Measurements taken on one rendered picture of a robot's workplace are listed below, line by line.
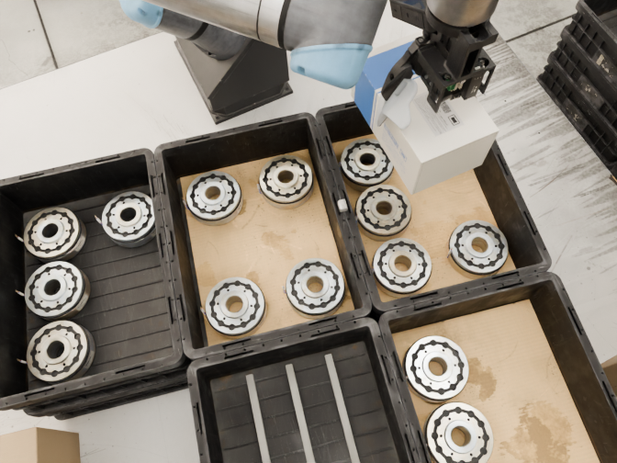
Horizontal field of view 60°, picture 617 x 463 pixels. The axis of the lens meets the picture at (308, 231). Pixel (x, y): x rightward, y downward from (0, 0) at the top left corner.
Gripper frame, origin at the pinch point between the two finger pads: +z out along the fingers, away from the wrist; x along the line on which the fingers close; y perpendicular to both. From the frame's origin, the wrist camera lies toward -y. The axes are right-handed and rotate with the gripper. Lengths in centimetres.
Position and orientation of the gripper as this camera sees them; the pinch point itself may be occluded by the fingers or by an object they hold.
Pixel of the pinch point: (420, 103)
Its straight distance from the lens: 81.1
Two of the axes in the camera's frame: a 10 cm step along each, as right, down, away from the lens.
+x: 9.1, -3.9, 1.4
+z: 0.3, 4.0, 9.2
